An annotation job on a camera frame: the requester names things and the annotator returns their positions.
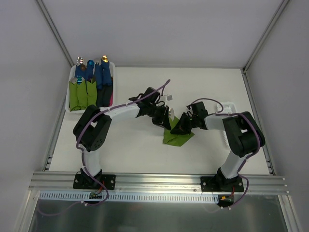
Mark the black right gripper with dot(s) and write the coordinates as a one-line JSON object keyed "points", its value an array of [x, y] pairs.
{"points": [[187, 120]]}

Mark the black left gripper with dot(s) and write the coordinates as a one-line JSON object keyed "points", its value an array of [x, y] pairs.
{"points": [[159, 114]]}

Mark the green paper napkin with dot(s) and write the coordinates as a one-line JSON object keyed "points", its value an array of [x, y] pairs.
{"points": [[175, 140]]}

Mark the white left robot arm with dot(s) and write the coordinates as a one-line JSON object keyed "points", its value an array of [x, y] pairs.
{"points": [[92, 129]]}

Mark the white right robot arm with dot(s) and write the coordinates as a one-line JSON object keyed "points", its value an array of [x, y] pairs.
{"points": [[244, 138]]}

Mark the pink rolled napkin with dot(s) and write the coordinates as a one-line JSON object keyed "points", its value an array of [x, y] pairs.
{"points": [[111, 100]]}

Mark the dark rolled napkin bundle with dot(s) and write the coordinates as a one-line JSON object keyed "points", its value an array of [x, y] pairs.
{"points": [[104, 95]]}

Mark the green rolled napkin bundle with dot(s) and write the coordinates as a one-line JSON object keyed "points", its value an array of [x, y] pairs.
{"points": [[91, 88], [81, 93], [73, 94]]}

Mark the white perforated utensil tray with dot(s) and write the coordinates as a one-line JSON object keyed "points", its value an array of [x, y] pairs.
{"points": [[228, 108]]}

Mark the white bin of rolled napkins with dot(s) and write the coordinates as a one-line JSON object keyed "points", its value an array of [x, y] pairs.
{"points": [[71, 75]]}

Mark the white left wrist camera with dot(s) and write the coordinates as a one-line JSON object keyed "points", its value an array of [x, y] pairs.
{"points": [[166, 98]]}

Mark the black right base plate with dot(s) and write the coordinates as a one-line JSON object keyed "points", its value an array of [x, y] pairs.
{"points": [[221, 184]]}

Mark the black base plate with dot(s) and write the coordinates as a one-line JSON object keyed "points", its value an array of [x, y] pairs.
{"points": [[83, 181], [221, 184]]}

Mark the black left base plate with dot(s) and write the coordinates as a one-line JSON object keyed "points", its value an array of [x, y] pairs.
{"points": [[83, 181]]}

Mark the white slotted cable duct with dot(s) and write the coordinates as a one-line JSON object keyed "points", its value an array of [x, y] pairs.
{"points": [[129, 197]]}

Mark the aluminium mounting rail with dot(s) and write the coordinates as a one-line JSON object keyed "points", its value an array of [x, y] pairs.
{"points": [[158, 183]]}

